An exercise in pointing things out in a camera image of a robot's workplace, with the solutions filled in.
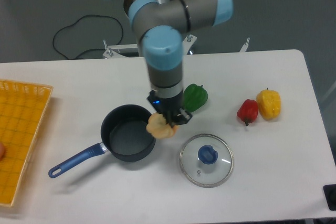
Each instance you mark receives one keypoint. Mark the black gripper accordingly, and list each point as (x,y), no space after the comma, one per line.
(171,109)

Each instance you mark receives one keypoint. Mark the round golden bread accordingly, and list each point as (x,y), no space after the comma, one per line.
(159,131)

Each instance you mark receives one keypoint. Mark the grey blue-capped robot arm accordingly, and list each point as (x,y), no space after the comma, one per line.
(158,27)

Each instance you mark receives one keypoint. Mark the green bell pepper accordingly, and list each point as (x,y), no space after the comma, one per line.
(194,97)

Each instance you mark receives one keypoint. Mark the glass lid with blue knob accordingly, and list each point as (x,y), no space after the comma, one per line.
(206,160)

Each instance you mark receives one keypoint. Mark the red bell pepper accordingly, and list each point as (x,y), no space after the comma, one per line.
(248,111)

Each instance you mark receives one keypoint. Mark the yellow bell pepper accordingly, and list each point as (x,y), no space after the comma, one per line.
(269,104)

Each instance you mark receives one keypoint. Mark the yellow woven basket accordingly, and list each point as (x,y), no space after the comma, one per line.
(23,106)

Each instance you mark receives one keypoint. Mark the black object at table corner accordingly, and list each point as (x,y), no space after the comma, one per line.
(330,195)

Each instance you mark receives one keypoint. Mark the black pot with blue handle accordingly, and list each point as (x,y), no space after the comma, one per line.
(123,134)

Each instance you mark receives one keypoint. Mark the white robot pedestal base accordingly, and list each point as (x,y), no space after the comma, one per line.
(189,45)

